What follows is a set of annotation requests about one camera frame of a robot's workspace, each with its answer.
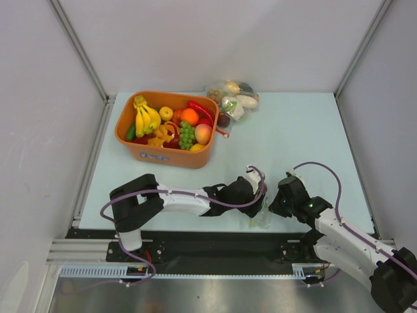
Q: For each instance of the fake orange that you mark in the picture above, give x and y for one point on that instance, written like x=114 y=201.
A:
x=189 y=116

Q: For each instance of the yellow fake apple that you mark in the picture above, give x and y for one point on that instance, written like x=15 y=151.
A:
x=166 y=113

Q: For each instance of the green fake grapes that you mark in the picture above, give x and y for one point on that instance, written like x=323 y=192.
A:
x=187 y=136

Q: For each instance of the yellow fake banana bunch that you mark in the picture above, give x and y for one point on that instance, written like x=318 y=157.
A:
x=147 y=118

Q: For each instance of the red fake chili pepper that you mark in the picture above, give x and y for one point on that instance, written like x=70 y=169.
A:
x=201 y=109

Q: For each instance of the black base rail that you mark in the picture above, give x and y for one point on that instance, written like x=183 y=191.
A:
x=216 y=254

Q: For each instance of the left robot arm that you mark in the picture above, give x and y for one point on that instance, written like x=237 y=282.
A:
x=135 y=203

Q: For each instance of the dark red fake plum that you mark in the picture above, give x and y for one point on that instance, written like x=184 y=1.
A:
x=223 y=120

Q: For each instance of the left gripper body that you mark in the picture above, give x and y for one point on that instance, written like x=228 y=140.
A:
x=250 y=210

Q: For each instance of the fake lemon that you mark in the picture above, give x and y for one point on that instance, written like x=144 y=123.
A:
x=197 y=147

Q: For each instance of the red fake apple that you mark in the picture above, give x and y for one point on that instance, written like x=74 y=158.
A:
x=205 y=121

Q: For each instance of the orange plastic bin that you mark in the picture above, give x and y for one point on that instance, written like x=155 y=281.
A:
x=162 y=145

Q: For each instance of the clear zip top bag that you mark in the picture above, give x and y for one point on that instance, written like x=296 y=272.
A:
x=262 y=219

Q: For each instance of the fake peach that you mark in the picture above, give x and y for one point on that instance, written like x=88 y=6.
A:
x=203 y=133

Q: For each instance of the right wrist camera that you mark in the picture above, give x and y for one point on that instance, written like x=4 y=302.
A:
x=292 y=172

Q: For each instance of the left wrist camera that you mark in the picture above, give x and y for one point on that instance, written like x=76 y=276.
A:
x=256 y=178

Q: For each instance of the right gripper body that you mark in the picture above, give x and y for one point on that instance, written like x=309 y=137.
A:
x=280 y=205

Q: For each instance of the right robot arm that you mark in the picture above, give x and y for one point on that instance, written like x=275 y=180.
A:
x=388 y=274

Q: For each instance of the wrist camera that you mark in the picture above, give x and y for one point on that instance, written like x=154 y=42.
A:
x=256 y=178
x=292 y=172

